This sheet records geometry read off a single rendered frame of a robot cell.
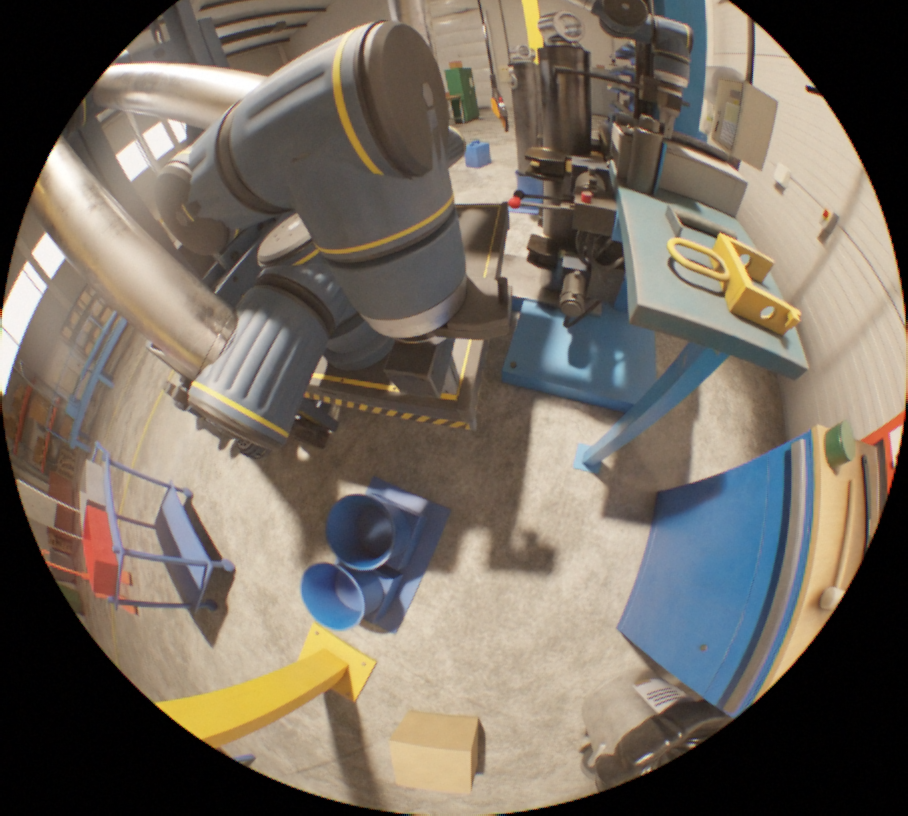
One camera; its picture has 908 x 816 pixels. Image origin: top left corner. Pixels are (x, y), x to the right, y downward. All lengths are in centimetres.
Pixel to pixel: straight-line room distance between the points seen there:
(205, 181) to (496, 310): 25
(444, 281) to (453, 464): 122
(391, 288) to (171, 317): 37
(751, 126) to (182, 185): 172
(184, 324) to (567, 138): 130
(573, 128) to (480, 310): 110
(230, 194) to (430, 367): 22
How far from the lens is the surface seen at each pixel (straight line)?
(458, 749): 159
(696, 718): 133
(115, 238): 54
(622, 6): 83
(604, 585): 147
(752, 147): 166
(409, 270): 18
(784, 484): 92
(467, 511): 134
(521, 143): 270
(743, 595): 97
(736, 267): 54
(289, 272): 51
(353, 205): 16
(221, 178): 21
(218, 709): 133
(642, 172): 78
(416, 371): 25
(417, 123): 15
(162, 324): 49
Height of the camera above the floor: 133
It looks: 57 degrees down
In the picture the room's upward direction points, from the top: 18 degrees counter-clockwise
